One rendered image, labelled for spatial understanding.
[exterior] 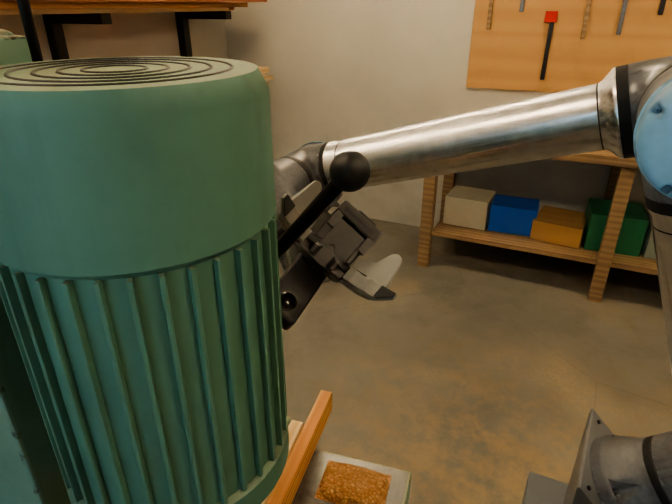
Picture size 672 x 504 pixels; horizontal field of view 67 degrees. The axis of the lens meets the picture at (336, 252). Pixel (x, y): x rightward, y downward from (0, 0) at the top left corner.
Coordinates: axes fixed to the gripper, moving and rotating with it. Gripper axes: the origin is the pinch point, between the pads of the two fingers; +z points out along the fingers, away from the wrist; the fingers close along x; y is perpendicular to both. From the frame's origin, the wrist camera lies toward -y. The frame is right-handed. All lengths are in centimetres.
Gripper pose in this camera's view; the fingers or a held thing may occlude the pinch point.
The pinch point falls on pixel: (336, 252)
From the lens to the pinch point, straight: 50.4
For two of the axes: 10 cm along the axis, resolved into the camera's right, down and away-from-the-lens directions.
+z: 1.7, -0.7, -9.8
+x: 7.4, 6.7, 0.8
